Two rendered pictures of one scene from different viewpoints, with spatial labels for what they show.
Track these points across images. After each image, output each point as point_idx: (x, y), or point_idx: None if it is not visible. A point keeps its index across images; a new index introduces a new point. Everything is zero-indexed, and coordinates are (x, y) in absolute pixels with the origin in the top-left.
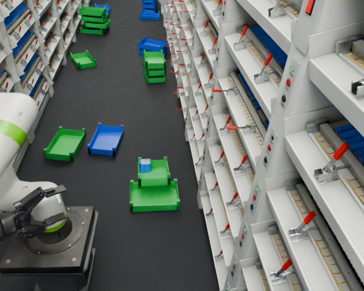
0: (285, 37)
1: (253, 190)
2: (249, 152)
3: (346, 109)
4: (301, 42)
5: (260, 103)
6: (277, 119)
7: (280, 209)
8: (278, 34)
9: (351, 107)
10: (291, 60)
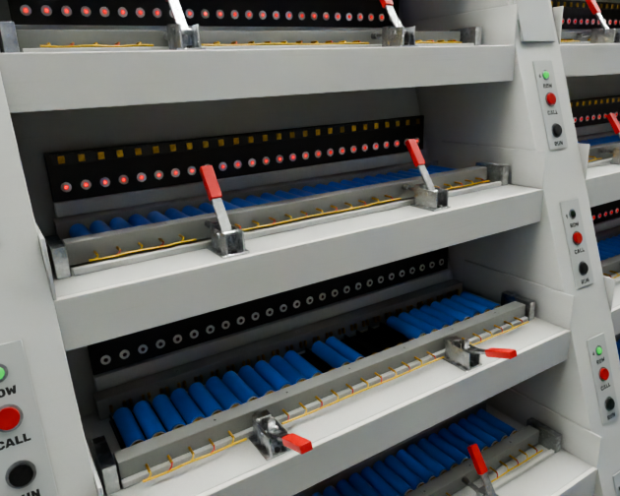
0: (496, 46)
1: (590, 376)
2: (531, 348)
3: (618, 62)
4: (540, 29)
5: (490, 221)
6: (559, 179)
7: None
8: (466, 56)
9: None
10: (534, 67)
